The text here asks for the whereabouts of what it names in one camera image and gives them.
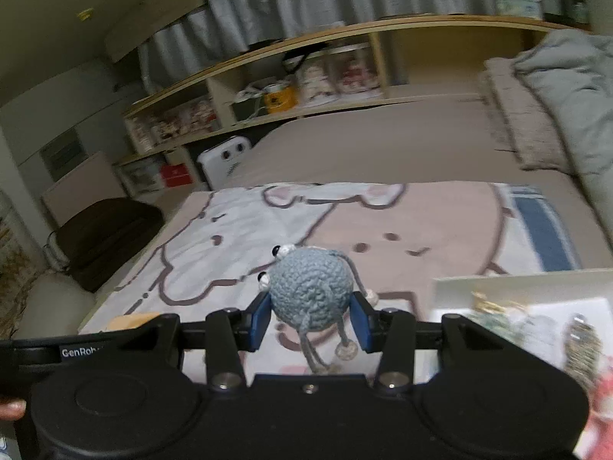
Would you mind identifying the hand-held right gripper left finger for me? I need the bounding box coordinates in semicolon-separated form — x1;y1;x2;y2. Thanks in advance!
139;292;274;390

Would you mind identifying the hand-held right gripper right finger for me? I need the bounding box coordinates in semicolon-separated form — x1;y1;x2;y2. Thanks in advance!
351;292;484;391

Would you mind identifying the grey crochet toy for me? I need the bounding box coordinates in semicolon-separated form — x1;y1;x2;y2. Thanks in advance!
256;243;379;375

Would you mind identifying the floral drawstring pouch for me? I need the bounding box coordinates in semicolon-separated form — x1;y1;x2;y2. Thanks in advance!
467;290;537;346

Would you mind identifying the white shallow cardboard box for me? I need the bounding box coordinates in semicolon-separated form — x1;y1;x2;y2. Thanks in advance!
428;268;613;460

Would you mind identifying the braided rope bundle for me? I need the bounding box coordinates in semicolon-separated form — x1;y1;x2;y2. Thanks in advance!
560;314;605;389

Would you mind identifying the person's left hand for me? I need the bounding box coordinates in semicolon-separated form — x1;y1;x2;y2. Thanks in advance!
0;400;28;423

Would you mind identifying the beige stool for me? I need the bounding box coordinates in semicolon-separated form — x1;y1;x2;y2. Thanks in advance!
14;272;97;341

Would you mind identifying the printed cartoon blanket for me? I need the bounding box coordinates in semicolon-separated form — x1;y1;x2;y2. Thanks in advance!
77;181;585;394

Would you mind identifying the dark cushioned chair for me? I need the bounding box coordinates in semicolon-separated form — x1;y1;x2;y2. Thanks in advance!
55;197;166;293

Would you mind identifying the white space heater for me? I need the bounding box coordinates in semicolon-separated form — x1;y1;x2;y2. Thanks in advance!
197;135;254;191

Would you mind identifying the beige cabinet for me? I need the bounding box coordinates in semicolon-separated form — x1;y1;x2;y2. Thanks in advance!
41;151;130;226

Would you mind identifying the red box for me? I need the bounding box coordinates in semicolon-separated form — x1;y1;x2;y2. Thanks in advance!
160;164;195;189

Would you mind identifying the clear storage bin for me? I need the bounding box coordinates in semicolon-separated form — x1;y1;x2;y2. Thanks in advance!
120;160;164;197

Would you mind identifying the row of small figurines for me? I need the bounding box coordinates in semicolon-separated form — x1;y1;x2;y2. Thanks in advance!
127;98;221;147

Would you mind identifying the yellow paper bag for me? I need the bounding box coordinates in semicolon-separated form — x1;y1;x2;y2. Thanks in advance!
263;84;298;115

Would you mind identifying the doll display box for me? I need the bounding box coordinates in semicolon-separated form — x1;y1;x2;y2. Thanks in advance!
335;50;382;99
297;60;337;106

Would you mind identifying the wooden headboard shelf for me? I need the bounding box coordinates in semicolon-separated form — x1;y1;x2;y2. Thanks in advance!
115;14;590;192

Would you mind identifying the fluffy beige pillow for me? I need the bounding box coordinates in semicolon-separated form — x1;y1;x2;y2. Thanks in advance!
481;56;575;171

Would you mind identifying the grey duvet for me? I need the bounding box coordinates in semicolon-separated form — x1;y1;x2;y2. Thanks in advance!
515;29;613;250

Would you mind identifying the tissue box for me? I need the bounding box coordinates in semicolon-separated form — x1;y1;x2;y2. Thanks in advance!
495;0;544;19

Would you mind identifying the green glass bottle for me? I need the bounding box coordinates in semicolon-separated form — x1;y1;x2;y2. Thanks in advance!
567;0;590;25

